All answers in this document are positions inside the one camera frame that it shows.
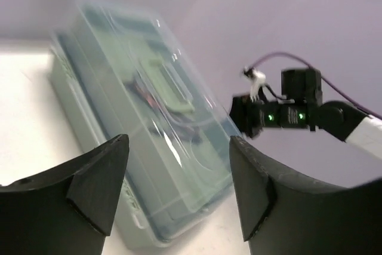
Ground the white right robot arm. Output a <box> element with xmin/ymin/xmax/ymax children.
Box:
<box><xmin>229</xmin><ymin>68</ymin><xmax>381</xmax><ymax>254</ymax></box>

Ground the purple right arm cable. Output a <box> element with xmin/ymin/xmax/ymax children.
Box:
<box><xmin>252</xmin><ymin>51</ymin><xmax>382</xmax><ymax>120</ymax></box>

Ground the green toolbox with clear lid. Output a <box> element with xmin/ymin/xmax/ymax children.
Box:
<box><xmin>51</xmin><ymin>0</ymin><xmax>238</xmax><ymax>250</ymax></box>

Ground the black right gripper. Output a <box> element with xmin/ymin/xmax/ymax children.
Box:
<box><xmin>229</xmin><ymin>94</ymin><xmax>279</xmax><ymax>139</ymax></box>

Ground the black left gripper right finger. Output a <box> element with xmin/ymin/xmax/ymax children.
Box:
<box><xmin>229</xmin><ymin>136</ymin><xmax>381</xmax><ymax>254</ymax></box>

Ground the large brown hex key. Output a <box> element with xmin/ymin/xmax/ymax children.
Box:
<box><xmin>124</xmin><ymin>79</ymin><xmax>202</xmax><ymax>145</ymax></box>

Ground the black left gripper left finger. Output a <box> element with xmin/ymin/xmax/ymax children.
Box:
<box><xmin>1</xmin><ymin>134</ymin><xmax>130</xmax><ymax>254</ymax></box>

